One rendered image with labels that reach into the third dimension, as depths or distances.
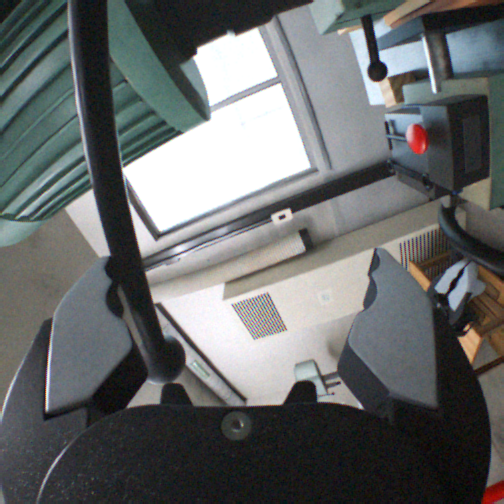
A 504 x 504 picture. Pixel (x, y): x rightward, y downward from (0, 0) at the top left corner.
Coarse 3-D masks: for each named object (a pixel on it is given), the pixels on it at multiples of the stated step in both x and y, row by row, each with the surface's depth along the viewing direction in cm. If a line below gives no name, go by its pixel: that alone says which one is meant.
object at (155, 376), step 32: (96, 0) 5; (96, 32) 6; (96, 64) 6; (96, 96) 7; (96, 128) 7; (96, 160) 8; (96, 192) 8; (128, 224) 10; (128, 256) 10; (128, 288) 11; (160, 352) 14; (160, 384) 14
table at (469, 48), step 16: (496, 16) 12; (352, 32) 37; (384, 32) 29; (464, 32) 16; (480, 32) 15; (496, 32) 13; (400, 48) 27; (416, 48) 25; (464, 48) 18; (480, 48) 16; (496, 48) 14; (368, 64) 38; (400, 64) 30; (416, 64) 26; (464, 64) 19; (480, 64) 17; (496, 64) 15; (368, 80) 41; (416, 80) 28; (368, 96) 44
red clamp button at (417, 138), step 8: (408, 128) 19; (416, 128) 18; (408, 136) 20; (416, 136) 19; (424, 136) 18; (408, 144) 20; (416, 144) 19; (424, 144) 18; (416, 152) 20; (424, 152) 19
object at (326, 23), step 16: (320, 0) 15; (336, 0) 13; (352, 0) 12; (368, 0) 12; (384, 0) 12; (400, 0) 12; (320, 16) 16; (336, 16) 14; (352, 16) 14; (320, 32) 18
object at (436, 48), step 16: (432, 16) 13; (448, 16) 13; (464, 16) 12; (480, 16) 12; (400, 32) 16; (416, 32) 15; (432, 32) 15; (448, 32) 17; (384, 48) 20; (432, 48) 17; (448, 48) 16; (432, 64) 18; (448, 64) 17; (432, 80) 19
